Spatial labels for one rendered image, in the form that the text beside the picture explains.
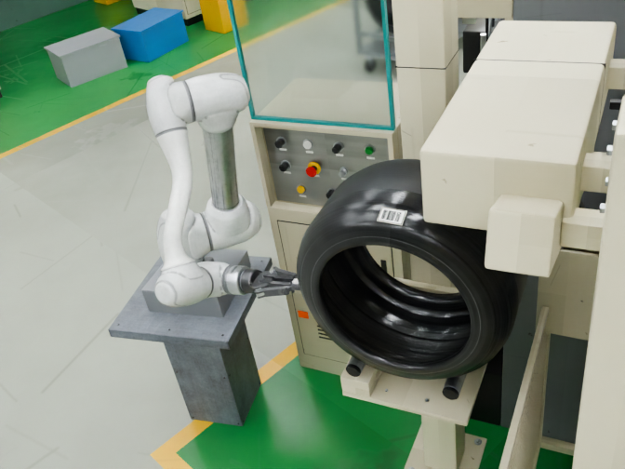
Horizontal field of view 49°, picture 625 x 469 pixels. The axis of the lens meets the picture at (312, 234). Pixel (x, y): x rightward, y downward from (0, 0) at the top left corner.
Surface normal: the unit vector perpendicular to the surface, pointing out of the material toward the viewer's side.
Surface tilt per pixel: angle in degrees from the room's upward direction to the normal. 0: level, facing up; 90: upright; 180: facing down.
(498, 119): 0
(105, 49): 90
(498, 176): 90
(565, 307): 90
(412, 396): 0
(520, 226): 72
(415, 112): 90
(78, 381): 0
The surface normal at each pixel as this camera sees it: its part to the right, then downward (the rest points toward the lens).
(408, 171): -0.13, -0.81
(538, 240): -0.44, 0.29
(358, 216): -0.54, -0.22
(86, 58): 0.60, 0.40
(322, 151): -0.41, 0.57
